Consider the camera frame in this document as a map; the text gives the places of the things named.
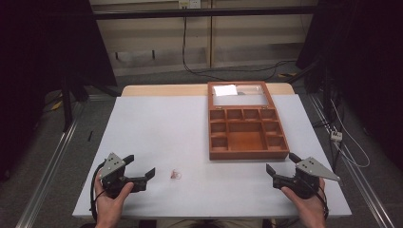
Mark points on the white wall outlet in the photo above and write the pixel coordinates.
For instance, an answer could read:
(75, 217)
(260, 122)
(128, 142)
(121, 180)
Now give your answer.
(189, 3)

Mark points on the small black floor strip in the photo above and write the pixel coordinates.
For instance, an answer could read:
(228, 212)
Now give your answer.
(90, 136)

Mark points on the black horizontal bar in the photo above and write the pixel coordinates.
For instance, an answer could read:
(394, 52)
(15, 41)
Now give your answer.
(202, 12)

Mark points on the white power strip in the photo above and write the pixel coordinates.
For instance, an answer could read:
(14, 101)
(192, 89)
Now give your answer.
(336, 136)

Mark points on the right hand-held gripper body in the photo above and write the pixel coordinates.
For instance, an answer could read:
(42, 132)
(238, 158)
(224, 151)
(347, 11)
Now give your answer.
(312, 168)

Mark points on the dark curtain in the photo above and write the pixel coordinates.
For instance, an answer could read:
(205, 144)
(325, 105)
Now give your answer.
(364, 63)
(41, 47)

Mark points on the yellow floor tape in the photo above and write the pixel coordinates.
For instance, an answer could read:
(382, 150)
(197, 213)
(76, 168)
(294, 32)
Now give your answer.
(56, 105)
(286, 75)

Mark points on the metal floor rail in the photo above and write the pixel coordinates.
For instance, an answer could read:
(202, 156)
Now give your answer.
(361, 177)
(47, 171)

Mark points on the white table cover sheet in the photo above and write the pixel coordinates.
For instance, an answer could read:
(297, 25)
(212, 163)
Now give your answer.
(177, 133)

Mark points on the black metal stand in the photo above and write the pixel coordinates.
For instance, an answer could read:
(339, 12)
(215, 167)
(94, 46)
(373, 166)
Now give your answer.
(67, 101)

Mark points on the person's left hand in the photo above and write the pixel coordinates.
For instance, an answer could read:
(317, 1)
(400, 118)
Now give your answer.
(109, 205)

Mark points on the person's right hand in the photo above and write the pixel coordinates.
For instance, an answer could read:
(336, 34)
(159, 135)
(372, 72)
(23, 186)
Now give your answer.
(309, 209)

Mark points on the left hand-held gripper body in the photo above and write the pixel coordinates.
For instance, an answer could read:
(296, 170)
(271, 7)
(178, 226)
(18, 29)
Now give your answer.
(111, 165)

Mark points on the wooden compartment box with lid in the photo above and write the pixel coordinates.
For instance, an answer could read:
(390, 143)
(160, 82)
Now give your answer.
(245, 139)

